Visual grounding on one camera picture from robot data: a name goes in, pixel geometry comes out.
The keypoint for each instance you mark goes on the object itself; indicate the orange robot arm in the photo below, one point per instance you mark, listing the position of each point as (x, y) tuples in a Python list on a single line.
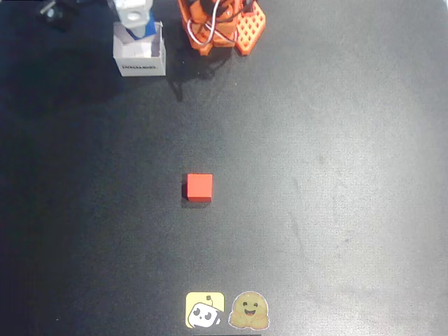
[(217, 24)]

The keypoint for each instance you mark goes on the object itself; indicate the white cardboard box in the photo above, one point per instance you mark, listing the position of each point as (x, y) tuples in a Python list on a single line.
[(141, 57)]

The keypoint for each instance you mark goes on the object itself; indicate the red cube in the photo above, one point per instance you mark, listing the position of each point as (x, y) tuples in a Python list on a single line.
[(199, 188)]

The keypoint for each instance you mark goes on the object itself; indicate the yellow robot face sticker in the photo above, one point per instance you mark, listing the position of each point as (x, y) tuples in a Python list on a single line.
[(204, 310)]

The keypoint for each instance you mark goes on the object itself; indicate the hugging face emoji sticker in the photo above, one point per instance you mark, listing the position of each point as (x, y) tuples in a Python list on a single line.
[(249, 311)]

